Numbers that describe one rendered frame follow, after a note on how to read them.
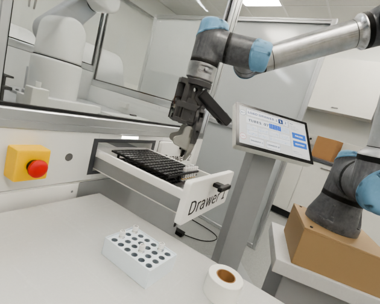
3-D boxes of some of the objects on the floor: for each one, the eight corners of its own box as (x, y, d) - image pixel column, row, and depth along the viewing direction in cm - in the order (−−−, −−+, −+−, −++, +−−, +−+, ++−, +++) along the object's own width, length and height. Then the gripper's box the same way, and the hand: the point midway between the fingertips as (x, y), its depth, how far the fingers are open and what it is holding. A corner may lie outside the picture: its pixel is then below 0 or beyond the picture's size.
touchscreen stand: (267, 315, 152) (327, 159, 135) (198, 309, 142) (254, 140, 125) (237, 262, 200) (280, 142, 183) (185, 255, 190) (224, 126, 173)
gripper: (177, 76, 69) (158, 148, 73) (185, 74, 59) (163, 158, 63) (205, 85, 72) (185, 155, 76) (218, 84, 61) (194, 165, 65)
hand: (186, 154), depth 70 cm, fingers open, 3 cm apart
